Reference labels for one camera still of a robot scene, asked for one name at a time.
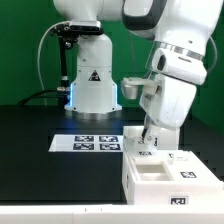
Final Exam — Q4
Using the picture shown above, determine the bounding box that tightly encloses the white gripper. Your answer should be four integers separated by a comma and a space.
121, 74, 196, 141

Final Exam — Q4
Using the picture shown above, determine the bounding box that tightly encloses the white cabinet top block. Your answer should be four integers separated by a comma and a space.
122, 124, 181, 153

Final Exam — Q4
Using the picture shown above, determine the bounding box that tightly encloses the white cabinet door panel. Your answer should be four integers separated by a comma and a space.
123, 126, 161, 165

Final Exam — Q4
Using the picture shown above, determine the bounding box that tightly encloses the white cabinet body box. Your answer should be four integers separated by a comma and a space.
122, 150, 224, 206

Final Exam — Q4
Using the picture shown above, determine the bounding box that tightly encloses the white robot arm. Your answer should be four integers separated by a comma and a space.
53, 0, 224, 141

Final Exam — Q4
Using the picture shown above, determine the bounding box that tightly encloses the white marker sheet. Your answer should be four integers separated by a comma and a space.
49, 134, 123, 152

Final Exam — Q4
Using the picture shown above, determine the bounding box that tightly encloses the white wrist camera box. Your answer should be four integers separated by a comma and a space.
151, 48, 207, 85

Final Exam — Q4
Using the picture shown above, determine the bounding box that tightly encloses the black cable on table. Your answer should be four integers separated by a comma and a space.
16, 89, 66, 108

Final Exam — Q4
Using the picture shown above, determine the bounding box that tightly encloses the grey camera cable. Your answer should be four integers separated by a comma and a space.
36, 22, 69, 107

